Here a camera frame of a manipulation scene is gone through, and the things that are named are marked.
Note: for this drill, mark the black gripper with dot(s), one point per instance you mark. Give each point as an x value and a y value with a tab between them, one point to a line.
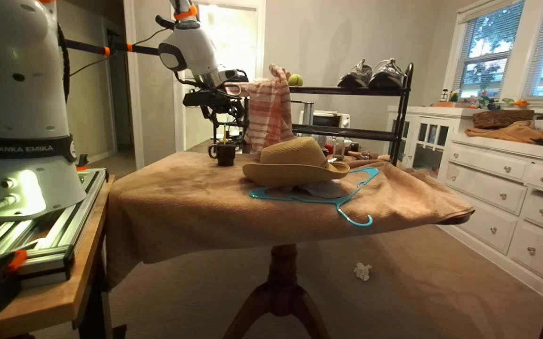
216	98

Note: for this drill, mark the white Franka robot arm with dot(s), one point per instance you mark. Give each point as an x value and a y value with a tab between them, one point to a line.
14	68

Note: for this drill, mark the dark brown mug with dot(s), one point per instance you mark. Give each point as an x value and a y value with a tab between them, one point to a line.
225	154

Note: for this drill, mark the orange white striped cloth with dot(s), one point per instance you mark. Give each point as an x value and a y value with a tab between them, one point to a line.
268	113

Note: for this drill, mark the green yellow ball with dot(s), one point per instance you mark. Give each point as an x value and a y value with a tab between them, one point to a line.
295	79

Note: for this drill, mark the tan straw hat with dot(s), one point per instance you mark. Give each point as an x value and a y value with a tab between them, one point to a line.
291	164

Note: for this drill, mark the tan table blanket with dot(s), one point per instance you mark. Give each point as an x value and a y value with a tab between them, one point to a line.
208	207

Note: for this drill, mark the small silver box appliance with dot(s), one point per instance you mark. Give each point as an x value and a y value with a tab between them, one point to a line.
331	119

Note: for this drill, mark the black metal shoe rack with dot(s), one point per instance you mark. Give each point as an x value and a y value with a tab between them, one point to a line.
348	90

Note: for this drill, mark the black tripod rod orange clamps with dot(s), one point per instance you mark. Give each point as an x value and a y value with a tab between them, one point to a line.
89	45

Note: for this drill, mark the teal clothes hanger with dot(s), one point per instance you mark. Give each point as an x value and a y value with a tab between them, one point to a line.
348	217

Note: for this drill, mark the white glass door cabinet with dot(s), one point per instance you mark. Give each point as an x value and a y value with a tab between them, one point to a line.
429	137

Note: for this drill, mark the crumpled white paper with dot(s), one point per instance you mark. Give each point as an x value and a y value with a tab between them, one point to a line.
363	271

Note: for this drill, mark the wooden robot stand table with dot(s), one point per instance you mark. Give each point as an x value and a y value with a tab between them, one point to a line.
65	294

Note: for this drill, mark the white framed window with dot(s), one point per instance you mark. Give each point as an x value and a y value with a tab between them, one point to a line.
491	49

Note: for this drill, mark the brown woven basket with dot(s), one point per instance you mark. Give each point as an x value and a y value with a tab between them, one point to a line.
502	117

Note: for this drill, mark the brown cloth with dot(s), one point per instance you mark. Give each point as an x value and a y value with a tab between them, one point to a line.
513	132

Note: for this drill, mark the white drawer dresser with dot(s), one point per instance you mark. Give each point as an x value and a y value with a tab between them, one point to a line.
510	200

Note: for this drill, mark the wooden table pedestal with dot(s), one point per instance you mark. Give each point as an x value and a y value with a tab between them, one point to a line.
282	288

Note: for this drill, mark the aluminium rail base frame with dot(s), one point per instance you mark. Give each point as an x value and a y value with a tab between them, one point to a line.
52	232

